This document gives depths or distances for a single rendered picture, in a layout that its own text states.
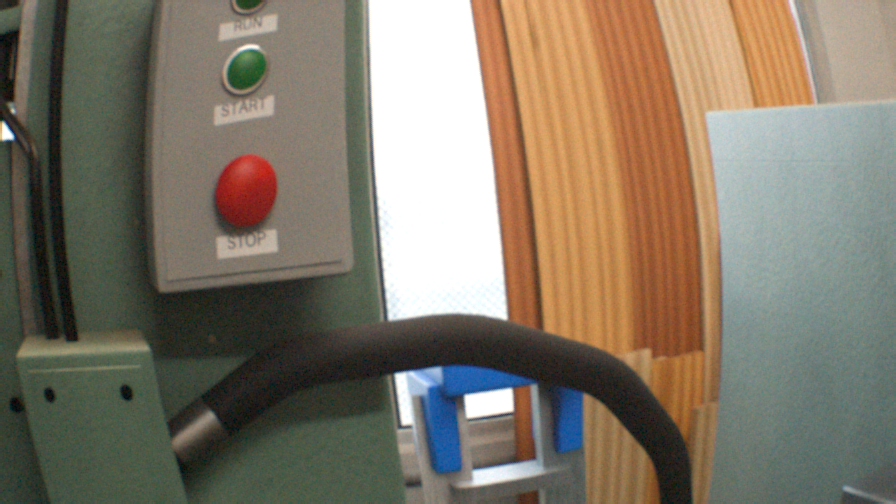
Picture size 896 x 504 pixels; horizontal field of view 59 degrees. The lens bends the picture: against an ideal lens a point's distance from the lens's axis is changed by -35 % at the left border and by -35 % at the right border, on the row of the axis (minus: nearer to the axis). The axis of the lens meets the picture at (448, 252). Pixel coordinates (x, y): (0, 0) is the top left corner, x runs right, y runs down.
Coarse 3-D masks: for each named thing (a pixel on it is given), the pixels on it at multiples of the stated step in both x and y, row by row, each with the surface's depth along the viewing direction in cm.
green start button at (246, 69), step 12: (252, 48) 45; (228, 60) 44; (240, 60) 44; (252, 60) 44; (264, 60) 45; (228, 72) 44; (240, 72) 44; (252, 72) 44; (264, 72) 45; (228, 84) 44; (240, 84) 44; (252, 84) 44
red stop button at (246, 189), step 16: (240, 160) 44; (256, 160) 44; (224, 176) 44; (240, 176) 44; (256, 176) 44; (272, 176) 45; (224, 192) 44; (240, 192) 44; (256, 192) 44; (272, 192) 45; (224, 208) 44; (240, 208) 44; (256, 208) 44; (240, 224) 44
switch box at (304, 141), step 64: (192, 0) 43; (320, 0) 46; (192, 64) 44; (320, 64) 46; (192, 128) 44; (256, 128) 45; (320, 128) 46; (192, 192) 44; (320, 192) 47; (192, 256) 44; (256, 256) 46; (320, 256) 47
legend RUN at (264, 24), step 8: (264, 16) 45; (272, 16) 45; (224, 24) 44; (232, 24) 44; (240, 24) 44; (248, 24) 45; (256, 24) 45; (264, 24) 45; (272, 24) 45; (224, 32) 44; (232, 32) 44; (240, 32) 45; (248, 32) 45; (256, 32) 45; (264, 32) 45
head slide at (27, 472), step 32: (0, 128) 54; (0, 160) 48; (0, 192) 48; (0, 224) 49; (0, 256) 49; (0, 288) 49; (0, 320) 49; (0, 352) 49; (0, 384) 49; (0, 416) 49; (0, 448) 48; (32, 448) 50; (0, 480) 48; (32, 480) 49
